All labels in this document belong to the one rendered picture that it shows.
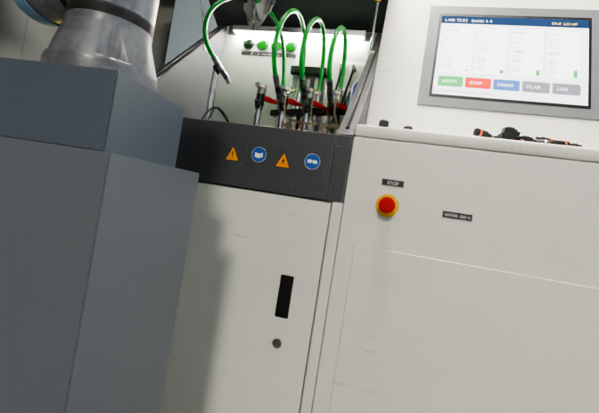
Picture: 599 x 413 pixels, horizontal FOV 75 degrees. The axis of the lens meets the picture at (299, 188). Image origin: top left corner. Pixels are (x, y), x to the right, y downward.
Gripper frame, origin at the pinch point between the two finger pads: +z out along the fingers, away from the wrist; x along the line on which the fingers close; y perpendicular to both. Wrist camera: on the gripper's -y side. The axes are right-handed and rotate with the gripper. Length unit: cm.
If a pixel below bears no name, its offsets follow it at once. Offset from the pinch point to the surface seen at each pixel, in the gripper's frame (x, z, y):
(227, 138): 2.7, 34.4, 11.4
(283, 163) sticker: 18.2, 38.8, 11.5
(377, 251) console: 44, 56, 12
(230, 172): 4.9, 42.8, 11.4
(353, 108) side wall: 31.9, 21.4, 2.5
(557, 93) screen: 84, 8, -15
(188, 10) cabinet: -154, -103, -195
